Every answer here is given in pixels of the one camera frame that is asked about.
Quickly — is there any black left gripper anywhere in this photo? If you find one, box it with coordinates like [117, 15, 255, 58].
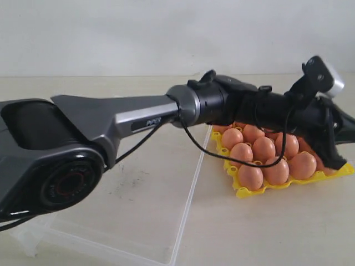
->
[282, 94, 354, 170]

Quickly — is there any brown egg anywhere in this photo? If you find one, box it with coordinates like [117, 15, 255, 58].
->
[230, 143, 253, 162]
[265, 129, 280, 141]
[238, 165, 263, 191]
[263, 159, 290, 186]
[315, 155, 337, 176]
[252, 136, 276, 163]
[213, 125, 233, 134]
[297, 137, 316, 155]
[242, 125, 265, 144]
[275, 133, 299, 160]
[221, 128, 244, 150]
[288, 152, 317, 180]

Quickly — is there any yellow plastic egg tray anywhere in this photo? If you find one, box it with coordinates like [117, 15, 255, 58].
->
[211, 125, 354, 198]

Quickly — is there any clear plastic bin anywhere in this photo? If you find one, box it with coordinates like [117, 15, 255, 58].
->
[11, 125, 203, 265]

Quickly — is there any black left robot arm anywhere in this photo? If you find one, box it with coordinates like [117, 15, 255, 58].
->
[1, 70, 354, 221]

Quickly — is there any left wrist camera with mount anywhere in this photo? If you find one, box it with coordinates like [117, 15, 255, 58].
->
[284, 55, 344, 109]

